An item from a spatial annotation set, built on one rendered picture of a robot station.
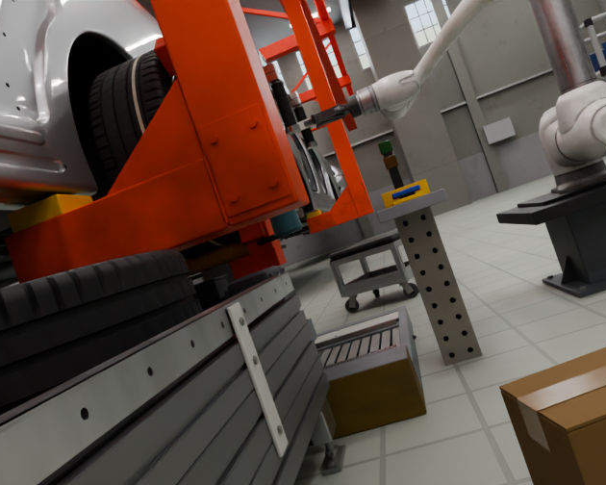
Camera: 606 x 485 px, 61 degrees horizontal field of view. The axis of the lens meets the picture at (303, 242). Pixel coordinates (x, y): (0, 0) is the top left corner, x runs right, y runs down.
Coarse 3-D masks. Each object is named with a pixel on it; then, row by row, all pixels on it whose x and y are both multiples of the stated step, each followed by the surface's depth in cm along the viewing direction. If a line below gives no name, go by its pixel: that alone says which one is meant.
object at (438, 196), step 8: (432, 192) 123; (440, 192) 123; (416, 200) 124; (424, 200) 124; (432, 200) 123; (440, 200) 123; (392, 208) 125; (400, 208) 125; (408, 208) 125; (416, 208) 124; (384, 216) 126; (392, 216) 125; (400, 216) 125
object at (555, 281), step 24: (600, 192) 149; (504, 216) 188; (528, 216) 156; (552, 216) 151; (576, 216) 162; (600, 216) 161; (552, 240) 184; (576, 240) 162; (600, 240) 161; (576, 264) 168; (600, 264) 161; (576, 288) 164; (600, 288) 156
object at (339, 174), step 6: (336, 168) 1167; (336, 174) 1129; (342, 174) 1238; (336, 180) 1043; (342, 180) 1058; (342, 186) 1048; (306, 228) 1204; (294, 234) 1328; (300, 234) 1347; (282, 240) 1122
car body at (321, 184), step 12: (300, 144) 629; (312, 156) 828; (300, 168) 516; (312, 168) 627; (324, 168) 749; (312, 180) 627; (324, 180) 723; (312, 192) 529; (324, 192) 657; (336, 192) 813; (312, 204) 527; (324, 204) 607; (300, 216) 482
